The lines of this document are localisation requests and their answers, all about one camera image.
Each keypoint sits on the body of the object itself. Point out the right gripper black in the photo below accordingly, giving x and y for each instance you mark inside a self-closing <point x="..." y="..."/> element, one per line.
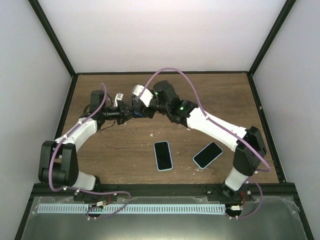
<point x="146" y="113"/>

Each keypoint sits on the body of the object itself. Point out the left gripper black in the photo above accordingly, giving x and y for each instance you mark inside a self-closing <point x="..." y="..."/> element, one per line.
<point x="123" y="110"/>

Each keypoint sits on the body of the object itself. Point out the blue phone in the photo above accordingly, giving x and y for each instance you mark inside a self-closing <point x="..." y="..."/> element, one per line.
<point x="138" y="114"/>

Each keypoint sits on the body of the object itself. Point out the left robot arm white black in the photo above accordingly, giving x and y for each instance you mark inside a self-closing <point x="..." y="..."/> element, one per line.
<point x="58" y="164"/>

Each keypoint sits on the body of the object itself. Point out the metal front plate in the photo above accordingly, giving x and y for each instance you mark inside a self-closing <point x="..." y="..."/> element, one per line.
<point x="267" y="218"/>

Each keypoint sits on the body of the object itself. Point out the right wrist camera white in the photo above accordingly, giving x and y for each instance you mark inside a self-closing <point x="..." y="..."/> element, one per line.
<point x="139" y="92"/>

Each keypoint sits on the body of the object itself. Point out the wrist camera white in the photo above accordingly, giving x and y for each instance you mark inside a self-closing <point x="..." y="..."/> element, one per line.
<point x="139" y="92"/>
<point x="118" y="98"/>

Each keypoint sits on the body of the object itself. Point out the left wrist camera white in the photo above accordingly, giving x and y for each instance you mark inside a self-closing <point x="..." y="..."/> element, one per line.
<point x="118" y="98"/>

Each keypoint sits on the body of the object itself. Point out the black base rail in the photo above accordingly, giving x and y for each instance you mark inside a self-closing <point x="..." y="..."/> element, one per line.
<point x="213" y="192"/>

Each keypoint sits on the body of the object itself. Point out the light-blue slotted cable duct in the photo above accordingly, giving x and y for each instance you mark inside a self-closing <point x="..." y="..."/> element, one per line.
<point x="81" y="208"/>

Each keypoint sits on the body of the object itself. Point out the black enclosure frame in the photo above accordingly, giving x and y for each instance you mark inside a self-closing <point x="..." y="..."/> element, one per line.
<point x="32" y="10"/>

